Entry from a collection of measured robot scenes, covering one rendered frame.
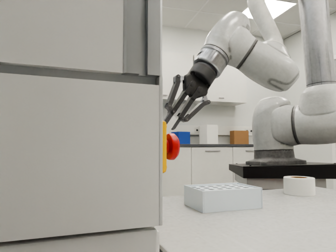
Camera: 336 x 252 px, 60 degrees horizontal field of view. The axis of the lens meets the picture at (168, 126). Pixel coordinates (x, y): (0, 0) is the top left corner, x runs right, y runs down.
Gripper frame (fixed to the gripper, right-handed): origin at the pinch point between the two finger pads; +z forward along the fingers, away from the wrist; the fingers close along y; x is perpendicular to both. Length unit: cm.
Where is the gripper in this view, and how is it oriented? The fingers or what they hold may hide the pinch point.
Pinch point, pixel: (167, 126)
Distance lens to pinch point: 79.1
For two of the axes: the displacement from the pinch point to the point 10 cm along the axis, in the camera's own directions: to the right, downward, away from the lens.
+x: 3.6, -0.6, -9.3
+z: -5.3, 8.0, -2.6
